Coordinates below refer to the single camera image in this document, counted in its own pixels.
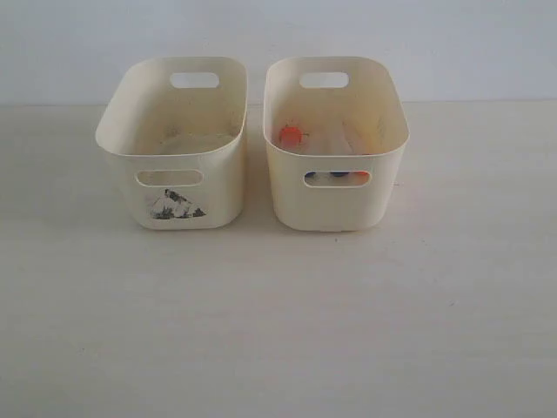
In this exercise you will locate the cream plastic bin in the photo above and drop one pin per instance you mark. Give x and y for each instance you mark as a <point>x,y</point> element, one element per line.
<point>350,109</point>
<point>174,138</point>

